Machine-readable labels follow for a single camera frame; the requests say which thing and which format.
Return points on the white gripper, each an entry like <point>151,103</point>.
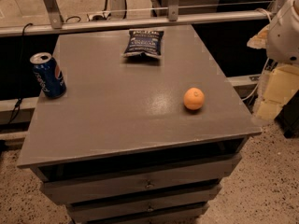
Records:
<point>284,37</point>

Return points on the blue pepsi can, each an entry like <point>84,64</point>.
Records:
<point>48,74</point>

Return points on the orange fruit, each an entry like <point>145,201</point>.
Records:
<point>193,99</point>

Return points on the top grey drawer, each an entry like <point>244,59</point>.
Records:
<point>163,176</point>

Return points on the grey drawer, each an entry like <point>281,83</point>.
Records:
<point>163,176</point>
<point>143,204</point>
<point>160,215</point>

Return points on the blue chip bag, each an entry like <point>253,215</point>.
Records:
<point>144,42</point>

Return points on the grey drawer cabinet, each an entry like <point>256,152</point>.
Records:
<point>121,115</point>

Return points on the middle grey drawer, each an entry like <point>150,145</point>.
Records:
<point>143,204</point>

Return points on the bottom grey drawer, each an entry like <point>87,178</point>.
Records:
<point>160,215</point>

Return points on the metal railing bar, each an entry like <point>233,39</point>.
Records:
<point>95,26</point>

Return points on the middle metal bracket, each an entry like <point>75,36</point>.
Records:
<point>173,10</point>

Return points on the metal bracket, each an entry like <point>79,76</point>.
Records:
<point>56,19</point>
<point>173,10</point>

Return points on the left metal bracket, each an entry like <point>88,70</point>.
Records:
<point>56,19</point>

